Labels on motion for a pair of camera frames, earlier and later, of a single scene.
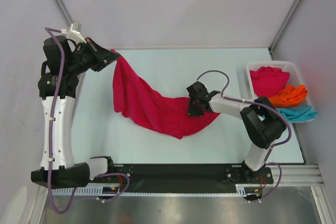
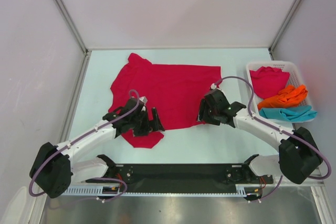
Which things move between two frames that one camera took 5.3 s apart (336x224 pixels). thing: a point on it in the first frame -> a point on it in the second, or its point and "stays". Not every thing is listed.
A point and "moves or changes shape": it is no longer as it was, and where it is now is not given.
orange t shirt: (291, 96) stays
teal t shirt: (298, 113) stays
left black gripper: (102, 55) -> (150, 125)
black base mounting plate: (183, 178) stays
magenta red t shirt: (133, 96) moves or changes shape
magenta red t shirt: (267, 81) stays
